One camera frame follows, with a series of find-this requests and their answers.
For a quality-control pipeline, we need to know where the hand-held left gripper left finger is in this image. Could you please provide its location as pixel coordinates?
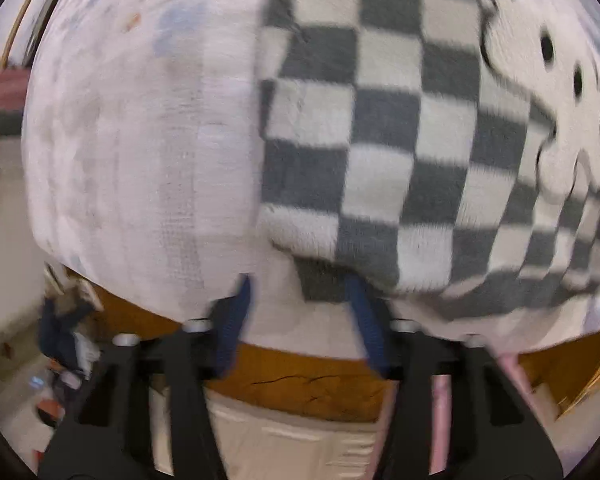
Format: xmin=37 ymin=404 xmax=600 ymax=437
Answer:
xmin=37 ymin=274 xmax=253 ymax=480

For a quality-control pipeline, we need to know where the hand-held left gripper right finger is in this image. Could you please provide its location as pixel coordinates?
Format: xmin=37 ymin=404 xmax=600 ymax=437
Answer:
xmin=344 ymin=276 xmax=565 ymax=480

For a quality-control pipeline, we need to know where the grey white checkered cardigan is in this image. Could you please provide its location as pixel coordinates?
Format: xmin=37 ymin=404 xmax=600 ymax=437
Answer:
xmin=257 ymin=0 xmax=600 ymax=323

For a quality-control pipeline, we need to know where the dark blue cloth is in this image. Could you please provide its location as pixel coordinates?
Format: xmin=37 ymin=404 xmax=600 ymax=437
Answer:
xmin=37 ymin=297 xmax=101 ymax=401

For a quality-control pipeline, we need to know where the pink cloth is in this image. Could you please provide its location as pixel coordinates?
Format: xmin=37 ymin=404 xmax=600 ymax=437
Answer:
xmin=0 ymin=72 xmax=31 ymax=133

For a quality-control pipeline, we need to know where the wooden barre rail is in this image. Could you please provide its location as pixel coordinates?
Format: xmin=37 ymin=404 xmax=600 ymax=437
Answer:
xmin=0 ymin=0 xmax=56 ymax=68

